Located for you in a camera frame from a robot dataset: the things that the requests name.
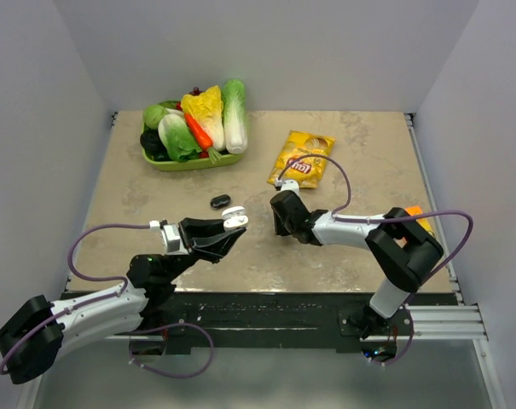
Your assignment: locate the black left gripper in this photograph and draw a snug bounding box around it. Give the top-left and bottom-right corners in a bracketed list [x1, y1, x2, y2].
[163, 216, 246, 283]

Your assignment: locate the white earbud charging case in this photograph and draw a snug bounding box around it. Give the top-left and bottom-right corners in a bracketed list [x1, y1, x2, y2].
[222, 206, 249, 231]

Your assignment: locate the black earbud charging case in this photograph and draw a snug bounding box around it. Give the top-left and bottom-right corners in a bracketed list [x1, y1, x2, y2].
[210, 194, 232, 210]

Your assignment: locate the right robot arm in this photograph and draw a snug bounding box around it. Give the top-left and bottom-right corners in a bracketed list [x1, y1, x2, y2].
[270, 190, 444, 335]

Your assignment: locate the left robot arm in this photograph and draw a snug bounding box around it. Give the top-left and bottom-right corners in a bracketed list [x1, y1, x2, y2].
[0, 214, 249, 384]

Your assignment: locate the yellow chips bag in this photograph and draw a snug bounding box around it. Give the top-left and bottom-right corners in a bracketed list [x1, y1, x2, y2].
[267, 130, 336, 189]

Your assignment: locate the green vegetable basket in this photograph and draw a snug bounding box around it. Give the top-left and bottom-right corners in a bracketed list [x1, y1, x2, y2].
[140, 119, 246, 172]

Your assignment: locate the orange toy carrot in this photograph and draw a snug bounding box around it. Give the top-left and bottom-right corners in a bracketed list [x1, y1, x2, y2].
[184, 113, 222, 164]

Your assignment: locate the green white napa cabbage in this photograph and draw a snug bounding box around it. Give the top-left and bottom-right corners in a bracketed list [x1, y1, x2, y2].
[222, 78, 248, 154]

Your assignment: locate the green leafy bok choy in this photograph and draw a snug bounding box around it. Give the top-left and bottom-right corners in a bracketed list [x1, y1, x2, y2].
[158, 114, 201, 163]

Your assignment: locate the black toy vegetable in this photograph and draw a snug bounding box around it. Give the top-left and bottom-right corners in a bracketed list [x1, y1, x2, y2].
[140, 130, 171, 162]

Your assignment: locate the orange juice carton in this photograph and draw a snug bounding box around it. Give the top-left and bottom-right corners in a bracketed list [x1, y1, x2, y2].
[403, 204, 437, 238]

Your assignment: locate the yellow white cabbage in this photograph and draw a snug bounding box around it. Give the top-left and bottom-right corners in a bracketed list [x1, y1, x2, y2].
[181, 85, 225, 152]

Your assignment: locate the round green cabbage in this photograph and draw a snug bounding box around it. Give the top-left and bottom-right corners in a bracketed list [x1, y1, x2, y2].
[142, 104, 168, 130]

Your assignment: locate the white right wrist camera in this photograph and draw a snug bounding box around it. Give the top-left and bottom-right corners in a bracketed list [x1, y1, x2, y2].
[274, 179, 300, 195]

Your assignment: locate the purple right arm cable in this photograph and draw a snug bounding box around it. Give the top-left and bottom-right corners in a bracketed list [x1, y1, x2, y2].
[276, 154, 475, 299]

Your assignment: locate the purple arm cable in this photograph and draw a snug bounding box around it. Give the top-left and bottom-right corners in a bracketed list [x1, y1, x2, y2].
[0, 222, 152, 375]
[276, 154, 475, 299]

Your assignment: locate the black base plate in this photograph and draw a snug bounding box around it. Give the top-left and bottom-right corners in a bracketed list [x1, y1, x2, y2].
[59, 291, 415, 356]

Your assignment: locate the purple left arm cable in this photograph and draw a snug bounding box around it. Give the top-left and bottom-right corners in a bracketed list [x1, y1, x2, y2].
[0, 222, 152, 375]

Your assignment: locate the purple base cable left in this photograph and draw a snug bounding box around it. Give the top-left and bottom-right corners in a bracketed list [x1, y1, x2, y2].
[123, 321, 216, 379]

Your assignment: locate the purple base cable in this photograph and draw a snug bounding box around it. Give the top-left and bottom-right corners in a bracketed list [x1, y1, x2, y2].
[123, 321, 216, 379]
[366, 306, 415, 366]

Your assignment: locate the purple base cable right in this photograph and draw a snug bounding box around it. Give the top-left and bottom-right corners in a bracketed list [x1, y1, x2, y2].
[366, 306, 415, 366]

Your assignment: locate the aluminium frame rail right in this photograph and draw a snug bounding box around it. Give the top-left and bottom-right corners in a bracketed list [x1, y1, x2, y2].
[408, 271, 488, 341]

